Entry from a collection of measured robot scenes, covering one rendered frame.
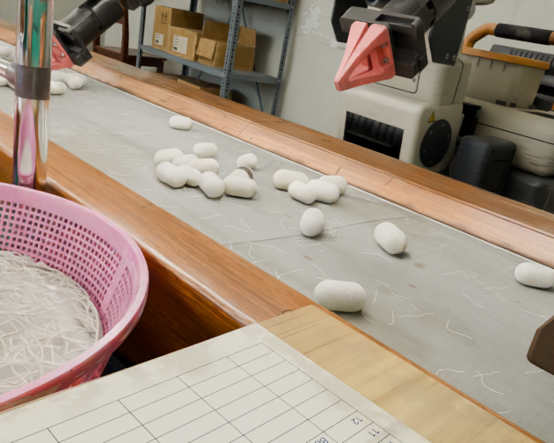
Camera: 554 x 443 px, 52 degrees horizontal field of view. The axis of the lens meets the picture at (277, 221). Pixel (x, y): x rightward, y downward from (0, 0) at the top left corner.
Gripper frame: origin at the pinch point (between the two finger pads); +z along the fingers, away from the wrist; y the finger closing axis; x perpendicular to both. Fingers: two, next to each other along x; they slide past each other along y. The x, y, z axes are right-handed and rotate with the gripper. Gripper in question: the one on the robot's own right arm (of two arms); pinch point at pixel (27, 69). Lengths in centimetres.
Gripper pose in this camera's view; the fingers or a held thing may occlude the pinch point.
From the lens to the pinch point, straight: 106.8
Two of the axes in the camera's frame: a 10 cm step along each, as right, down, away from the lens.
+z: -6.4, 7.0, -3.2
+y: 7.0, 3.6, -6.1
